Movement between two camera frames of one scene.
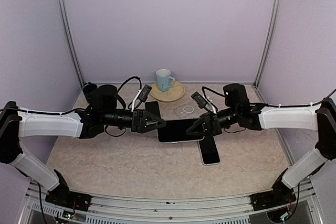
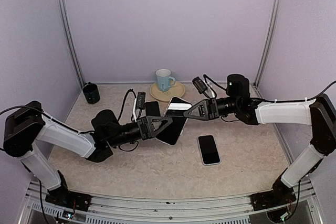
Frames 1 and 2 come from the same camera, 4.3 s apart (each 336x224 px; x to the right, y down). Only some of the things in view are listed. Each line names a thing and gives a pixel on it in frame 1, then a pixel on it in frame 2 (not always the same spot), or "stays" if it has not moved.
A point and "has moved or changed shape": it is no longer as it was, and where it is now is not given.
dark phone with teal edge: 153,107 stays
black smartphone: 209,150 stays
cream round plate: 174,93 stays
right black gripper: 211,124 -> 208,109
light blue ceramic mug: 165,81 stays
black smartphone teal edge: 175,130 has moved or changed shape
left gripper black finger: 150,122 -> 152,132
